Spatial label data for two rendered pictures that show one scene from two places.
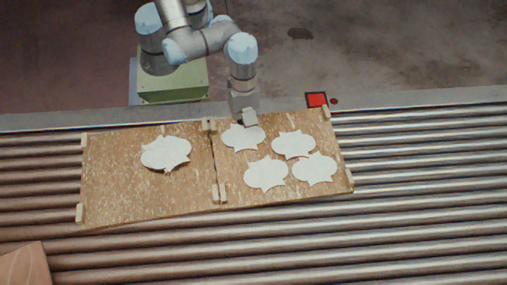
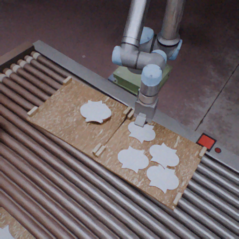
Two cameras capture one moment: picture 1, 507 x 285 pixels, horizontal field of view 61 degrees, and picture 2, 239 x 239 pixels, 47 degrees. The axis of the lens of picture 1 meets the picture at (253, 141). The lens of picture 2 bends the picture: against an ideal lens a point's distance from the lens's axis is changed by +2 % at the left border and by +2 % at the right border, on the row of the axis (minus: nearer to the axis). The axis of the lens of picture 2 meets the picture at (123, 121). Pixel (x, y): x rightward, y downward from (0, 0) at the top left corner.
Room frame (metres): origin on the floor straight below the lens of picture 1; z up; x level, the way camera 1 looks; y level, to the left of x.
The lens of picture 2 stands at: (0.24, -0.39, 2.03)
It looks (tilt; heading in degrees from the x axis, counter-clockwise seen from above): 53 degrees down; 40
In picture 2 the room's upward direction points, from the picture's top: 4 degrees clockwise
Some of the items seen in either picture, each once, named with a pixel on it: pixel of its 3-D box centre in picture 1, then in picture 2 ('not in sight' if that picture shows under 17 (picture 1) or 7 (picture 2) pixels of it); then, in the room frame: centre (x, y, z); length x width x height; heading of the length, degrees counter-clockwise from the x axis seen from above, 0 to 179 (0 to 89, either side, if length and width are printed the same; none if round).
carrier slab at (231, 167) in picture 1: (278, 154); (151, 154); (0.83, -0.08, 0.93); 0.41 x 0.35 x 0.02; 100
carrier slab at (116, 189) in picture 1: (149, 170); (81, 114); (0.76, 0.33, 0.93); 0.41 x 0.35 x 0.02; 102
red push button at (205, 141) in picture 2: (316, 100); (206, 142); (1.08, -0.22, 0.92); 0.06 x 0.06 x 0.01; 6
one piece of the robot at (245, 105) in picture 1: (244, 102); (143, 109); (0.87, 0.03, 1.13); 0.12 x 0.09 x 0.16; 20
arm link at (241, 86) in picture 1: (242, 78); (147, 94); (0.89, 0.04, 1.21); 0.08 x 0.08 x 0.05
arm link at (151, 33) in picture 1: (155, 26); (143, 42); (1.24, 0.35, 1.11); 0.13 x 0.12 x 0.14; 117
